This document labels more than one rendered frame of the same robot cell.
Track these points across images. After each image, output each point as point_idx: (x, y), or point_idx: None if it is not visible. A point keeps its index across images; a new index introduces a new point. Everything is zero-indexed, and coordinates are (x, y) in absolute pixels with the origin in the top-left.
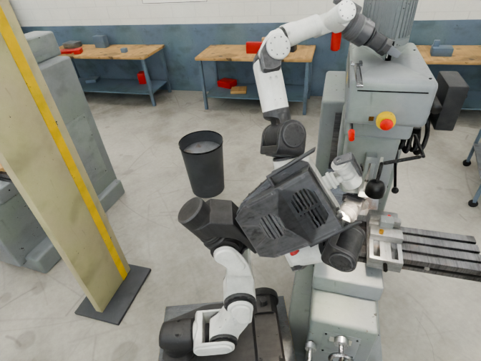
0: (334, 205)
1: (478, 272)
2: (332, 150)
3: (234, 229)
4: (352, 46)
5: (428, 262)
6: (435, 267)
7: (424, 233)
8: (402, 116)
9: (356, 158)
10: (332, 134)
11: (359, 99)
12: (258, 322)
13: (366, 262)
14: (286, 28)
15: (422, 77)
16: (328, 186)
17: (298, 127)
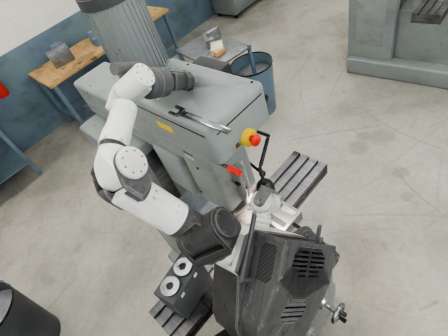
0: (296, 235)
1: (323, 169)
2: (165, 187)
3: None
4: None
5: (302, 193)
6: (307, 191)
7: (275, 177)
8: (255, 123)
9: (227, 179)
10: (155, 175)
11: (222, 139)
12: None
13: None
14: (114, 137)
15: (245, 85)
16: (268, 227)
17: (222, 212)
